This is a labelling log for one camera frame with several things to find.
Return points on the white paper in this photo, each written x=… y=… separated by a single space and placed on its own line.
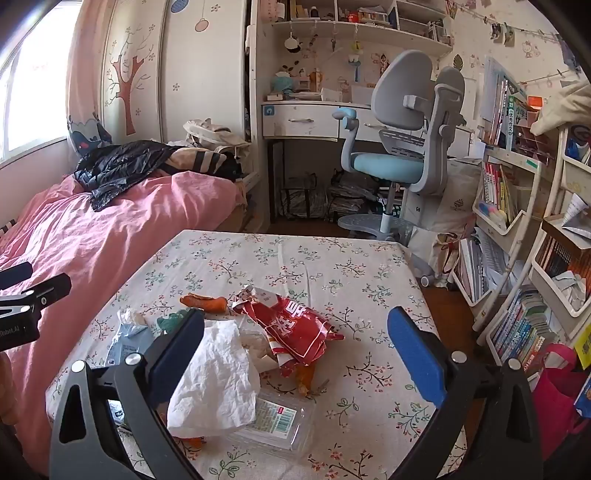
x=217 y=378

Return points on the blue plush toy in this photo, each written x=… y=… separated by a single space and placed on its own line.
x=281 y=84

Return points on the beige cloth bag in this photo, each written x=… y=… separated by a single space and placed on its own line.
x=207 y=131

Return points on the white wardrobe with tree print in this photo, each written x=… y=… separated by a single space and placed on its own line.
x=194 y=69

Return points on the long orange peel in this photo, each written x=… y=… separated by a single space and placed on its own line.
x=305 y=378

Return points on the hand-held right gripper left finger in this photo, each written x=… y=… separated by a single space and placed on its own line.
x=178 y=355

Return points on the clear plastic storage bag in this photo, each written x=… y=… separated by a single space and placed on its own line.
x=353 y=201
x=300 y=198

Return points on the yellow bag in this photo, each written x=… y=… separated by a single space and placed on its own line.
x=583 y=344

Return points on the black shiny jacket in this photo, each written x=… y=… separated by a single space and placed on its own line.
x=120 y=170

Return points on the small orange peel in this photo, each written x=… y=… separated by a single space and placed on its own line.
x=207 y=303

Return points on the window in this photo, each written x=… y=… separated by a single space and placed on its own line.
x=37 y=92

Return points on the blue printed bag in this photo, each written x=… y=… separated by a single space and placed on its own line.
x=584 y=397

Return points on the pink tote bag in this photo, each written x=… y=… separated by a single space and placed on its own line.
x=554 y=401

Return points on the white desk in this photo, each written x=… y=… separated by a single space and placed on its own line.
x=300 y=120

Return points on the grey and blue desk chair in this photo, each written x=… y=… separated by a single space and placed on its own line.
x=399 y=101

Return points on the pink duvet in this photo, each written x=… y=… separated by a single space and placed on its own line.
x=92 y=240

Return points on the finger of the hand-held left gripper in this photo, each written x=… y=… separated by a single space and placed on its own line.
x=41 y=290
x=16 y=274

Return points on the pink curtain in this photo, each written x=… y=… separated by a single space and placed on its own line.
x=85 y=69

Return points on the white wall shelf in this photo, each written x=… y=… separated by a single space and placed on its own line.
x=351 y=27

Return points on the striped blanket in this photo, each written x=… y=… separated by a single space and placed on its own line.
x=203 y=161

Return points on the floral tablecloth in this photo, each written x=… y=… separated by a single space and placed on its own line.
x=323 y=277

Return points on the cream cloth bag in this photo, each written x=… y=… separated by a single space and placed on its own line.
x=563 y=108

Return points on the green wrapper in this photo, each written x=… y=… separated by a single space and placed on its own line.
x=171 y=322

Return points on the clear plastic container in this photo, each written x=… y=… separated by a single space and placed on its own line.
x=281 y=422

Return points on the white canvas bag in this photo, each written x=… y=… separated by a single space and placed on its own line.
x=457 y=203

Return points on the person's dark trousers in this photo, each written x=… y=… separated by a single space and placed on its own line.
x=14 y=457

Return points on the blue and white packet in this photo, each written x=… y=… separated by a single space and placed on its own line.
x=124 y=341

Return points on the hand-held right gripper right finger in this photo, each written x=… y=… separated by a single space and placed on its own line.
x=415 y=355

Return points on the red snack bag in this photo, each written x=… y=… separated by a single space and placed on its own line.
x=295 y=332

